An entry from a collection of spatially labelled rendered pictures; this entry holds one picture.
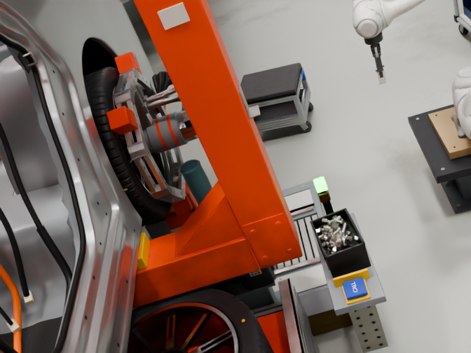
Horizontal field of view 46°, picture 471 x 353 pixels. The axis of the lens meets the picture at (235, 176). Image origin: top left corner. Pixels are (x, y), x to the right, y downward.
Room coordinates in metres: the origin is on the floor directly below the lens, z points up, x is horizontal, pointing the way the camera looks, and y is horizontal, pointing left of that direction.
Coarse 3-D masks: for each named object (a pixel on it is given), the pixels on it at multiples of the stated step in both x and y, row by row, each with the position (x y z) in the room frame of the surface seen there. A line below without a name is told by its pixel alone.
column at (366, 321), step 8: (352, 312) 1.33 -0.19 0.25; (360, 312) 1.33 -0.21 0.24; (368, 312) 1.32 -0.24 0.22; (376, 312) 1.32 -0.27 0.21; (352, 320) 1.34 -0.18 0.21; (360, 320) 1.33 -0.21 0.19; (368, 320) 1.33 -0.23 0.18; (376, 320) 1.32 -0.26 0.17; (360, 328) 1.33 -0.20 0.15; (368, 328) 1.33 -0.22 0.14; (376, 328) 1.34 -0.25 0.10; (360, 336) 1.33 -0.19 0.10; (368, 336) 1.33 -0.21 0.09; (376, 336) 1.32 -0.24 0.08; (384, 336) 1.32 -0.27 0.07; (360, 344) 1.34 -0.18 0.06; (368, 344) 1.33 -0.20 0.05; (376, 344) 1.33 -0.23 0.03; (384, 344) 1.32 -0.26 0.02
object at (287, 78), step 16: (256, 80) 3.23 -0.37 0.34; (272, 80) 3.14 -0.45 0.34; (288, 80) 3.05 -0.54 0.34; (304, 80) 3.20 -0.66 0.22; (256, 96) 3.03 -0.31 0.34; (272, 96) 2.97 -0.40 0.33; (288, 96) 2.93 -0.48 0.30; (304, 96) 3.12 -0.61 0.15; (272, 112) 3.18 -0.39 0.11; (288, 112) 3.10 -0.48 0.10; (304, 112) 2.96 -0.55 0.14; (272, 128) 3.00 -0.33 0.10; (304, 128) 2.95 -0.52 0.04
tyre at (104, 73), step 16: (96, 80) 2.06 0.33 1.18; (112, 80) 2.13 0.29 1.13; (96, 96) 1.97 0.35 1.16; (96, 112) 1.91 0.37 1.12; (112, 144) 1.82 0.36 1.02; (112, 160) 1.79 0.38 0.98; (128, 176) 1.78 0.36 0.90; (128, 192) 1.77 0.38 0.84; (144, 192) 1.82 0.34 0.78; (144, 208) 1.79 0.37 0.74; (160, 208) 1.88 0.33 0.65
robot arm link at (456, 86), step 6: (462, 72) 1.95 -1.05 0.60; (468, 72) 1.93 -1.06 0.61; (456, 78) 1.95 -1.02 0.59; (462, 78) 1.92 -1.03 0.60; (468, 78) 1.90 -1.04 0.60; (456, 84) 1.93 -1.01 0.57; (462, 84) 1.90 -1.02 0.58; (468, 84) 1.88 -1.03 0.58; (456, 90) 1.92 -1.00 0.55; (462, 90) 1.89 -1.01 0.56; (456, 96) 1.91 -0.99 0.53; (462, 96) 1.87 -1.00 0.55; (456, 102) 1.90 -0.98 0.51; (456, 108) 1.90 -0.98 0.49; (456, 114) 1.96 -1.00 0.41
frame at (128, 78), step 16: (128, 80) 2.08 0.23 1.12; (144, 80) 2.25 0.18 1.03; (128, 96) 1.95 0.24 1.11; (160, 112) 2.30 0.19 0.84; (128, 144) 1.84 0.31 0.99; (144, 144) 1.82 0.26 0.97; (144, 176) 1.82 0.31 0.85; (160, 176) 1.81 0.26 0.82; (176, 176) 2.15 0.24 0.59; (160, 192) 1.81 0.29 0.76; (176, 192) 1.90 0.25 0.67
